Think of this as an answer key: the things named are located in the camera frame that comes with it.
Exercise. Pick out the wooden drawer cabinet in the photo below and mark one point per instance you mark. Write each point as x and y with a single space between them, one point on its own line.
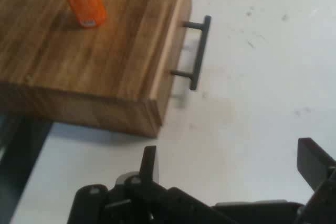
78 77

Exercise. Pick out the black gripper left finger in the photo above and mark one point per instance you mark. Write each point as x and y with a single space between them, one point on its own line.
147 197

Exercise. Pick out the orange plastic bottle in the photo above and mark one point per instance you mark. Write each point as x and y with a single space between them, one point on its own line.
81 1

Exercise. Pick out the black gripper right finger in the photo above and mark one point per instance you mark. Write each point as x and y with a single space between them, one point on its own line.
312 163

